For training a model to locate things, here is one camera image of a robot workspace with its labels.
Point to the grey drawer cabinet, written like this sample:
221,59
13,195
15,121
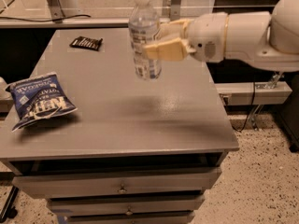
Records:
122,123

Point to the blue potato chip bag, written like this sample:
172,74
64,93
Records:
37,98

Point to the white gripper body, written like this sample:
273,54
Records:
206,37

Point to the cabinet drawer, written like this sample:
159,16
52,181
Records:
126,205
181,217
119,183

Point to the wall power outlet strip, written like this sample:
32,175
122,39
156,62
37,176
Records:
250,93

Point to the top cabinet drawer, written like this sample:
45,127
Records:
119,183

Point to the bottom cabinet drawer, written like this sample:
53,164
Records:
181,217

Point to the clear plastic water bottle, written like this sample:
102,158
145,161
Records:
144,25

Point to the grey metal frame rail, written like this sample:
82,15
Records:
98,13

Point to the black rxbar chocolate wrapper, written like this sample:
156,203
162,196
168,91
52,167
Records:
83,42

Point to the middle cabinet drawer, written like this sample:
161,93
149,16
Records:
126,205

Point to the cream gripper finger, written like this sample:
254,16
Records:
174,29
172,50

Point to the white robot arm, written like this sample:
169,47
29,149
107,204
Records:
264,40

